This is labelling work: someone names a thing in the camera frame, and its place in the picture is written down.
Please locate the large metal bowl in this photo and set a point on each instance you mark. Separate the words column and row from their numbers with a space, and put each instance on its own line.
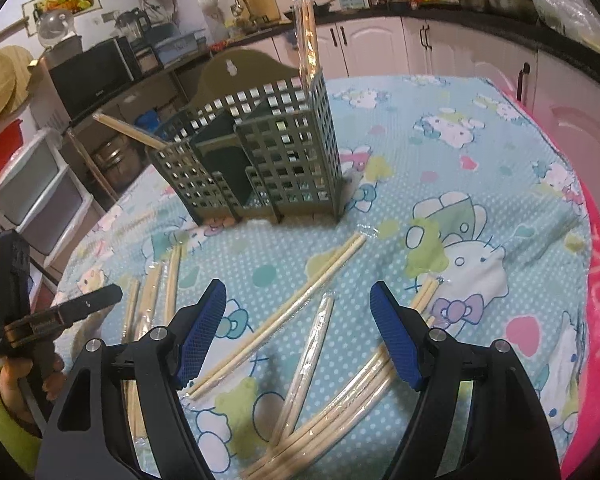
column 512, row 2

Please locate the blue plastic box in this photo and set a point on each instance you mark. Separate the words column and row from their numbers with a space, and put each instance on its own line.
column 177, row 50

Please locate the small metal bowl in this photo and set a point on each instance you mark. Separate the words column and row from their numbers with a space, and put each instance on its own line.
column 472, row 2

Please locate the wooden chopstick pair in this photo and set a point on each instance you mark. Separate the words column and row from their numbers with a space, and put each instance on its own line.
column 130, row 132
column 306, row 35

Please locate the white kitchen cabinets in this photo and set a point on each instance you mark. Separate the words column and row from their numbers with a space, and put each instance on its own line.
column 375, row 45

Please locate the person's left forearm green sleeve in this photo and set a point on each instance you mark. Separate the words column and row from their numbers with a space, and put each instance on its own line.
column 5, row 440

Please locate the fruit wall picture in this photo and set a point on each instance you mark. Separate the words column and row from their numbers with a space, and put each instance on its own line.
column 65, row 1

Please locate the wooden kitchen shelf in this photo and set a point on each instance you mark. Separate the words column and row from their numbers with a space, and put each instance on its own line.
column 170, row 71

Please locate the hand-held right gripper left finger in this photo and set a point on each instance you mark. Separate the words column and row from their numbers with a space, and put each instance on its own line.
column 202, row 332

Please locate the steel pot with lid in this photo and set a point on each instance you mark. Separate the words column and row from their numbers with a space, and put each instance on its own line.
column 115, row 160

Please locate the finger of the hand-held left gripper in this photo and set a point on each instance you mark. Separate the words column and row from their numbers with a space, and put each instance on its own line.
column 90, row 302

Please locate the round wooden board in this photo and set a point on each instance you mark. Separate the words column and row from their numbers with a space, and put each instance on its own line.
column 25, row 72

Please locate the blue bag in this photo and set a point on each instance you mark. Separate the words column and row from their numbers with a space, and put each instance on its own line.
column 147, row 119

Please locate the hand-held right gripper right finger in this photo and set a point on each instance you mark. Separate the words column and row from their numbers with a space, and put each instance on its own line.
column 395, row 342

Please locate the red plastic basin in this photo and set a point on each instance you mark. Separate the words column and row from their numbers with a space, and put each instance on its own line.
column 0, row 152

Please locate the black wok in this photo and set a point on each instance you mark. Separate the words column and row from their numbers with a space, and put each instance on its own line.
column 325, row 7

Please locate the white container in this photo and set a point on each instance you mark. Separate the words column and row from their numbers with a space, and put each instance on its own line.
column 215, row 10

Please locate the black kitchen countertop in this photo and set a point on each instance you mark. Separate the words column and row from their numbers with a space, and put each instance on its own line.
column 505, row 24

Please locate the green perforated utensil holder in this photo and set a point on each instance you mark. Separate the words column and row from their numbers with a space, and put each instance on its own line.
column 290, row 160

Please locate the dark pot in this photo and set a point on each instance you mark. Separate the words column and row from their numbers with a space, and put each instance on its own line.
column 62, row 46

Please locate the person's left hand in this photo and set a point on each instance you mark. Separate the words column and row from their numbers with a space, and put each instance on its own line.
column 15, row 374

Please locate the black microwave oven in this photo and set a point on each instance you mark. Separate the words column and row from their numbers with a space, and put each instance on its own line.
column 90, row 75

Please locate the glass pot lid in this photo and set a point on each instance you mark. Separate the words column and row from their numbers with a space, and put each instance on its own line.
column 55, row 25

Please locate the clear plastic bag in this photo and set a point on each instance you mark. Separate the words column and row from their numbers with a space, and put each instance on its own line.
column 565, row 10

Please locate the black kitchen appliance jug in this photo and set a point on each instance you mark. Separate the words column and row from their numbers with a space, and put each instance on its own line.
column 130, row 25

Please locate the white plastic drawer cabinet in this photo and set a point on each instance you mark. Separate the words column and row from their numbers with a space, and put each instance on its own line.
column 30, row 195

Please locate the pile of chopsticks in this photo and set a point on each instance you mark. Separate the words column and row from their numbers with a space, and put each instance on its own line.
column 330, row 417

